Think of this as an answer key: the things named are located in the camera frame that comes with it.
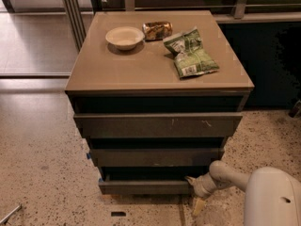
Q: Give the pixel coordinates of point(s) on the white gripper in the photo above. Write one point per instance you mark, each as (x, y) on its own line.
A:
(200, 186)

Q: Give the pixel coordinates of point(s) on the grey bottom drawer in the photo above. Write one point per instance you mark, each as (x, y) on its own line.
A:
(148, 180)

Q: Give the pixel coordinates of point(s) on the grey drawer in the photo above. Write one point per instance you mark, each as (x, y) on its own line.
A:
(158, 125)
(148, 180)
(155, 157)

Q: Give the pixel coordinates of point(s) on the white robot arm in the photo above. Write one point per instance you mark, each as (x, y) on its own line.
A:
(272, 196)

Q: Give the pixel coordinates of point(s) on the grey top drawer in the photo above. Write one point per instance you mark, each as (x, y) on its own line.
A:
(158, 125)

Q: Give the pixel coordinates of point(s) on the grey middle drawer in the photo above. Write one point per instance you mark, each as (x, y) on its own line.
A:
(155, 157)

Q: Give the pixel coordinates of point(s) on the green chip bag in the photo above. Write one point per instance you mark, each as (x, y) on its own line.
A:
(190, 58)

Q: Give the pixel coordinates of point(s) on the crushed golden can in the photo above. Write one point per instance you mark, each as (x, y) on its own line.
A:
(157, 30)

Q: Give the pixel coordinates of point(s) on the white paper bowl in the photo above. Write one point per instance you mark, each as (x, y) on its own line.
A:
(125, 38)

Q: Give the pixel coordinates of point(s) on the metal rod on floor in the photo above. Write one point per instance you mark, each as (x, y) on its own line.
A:
(8, 215)

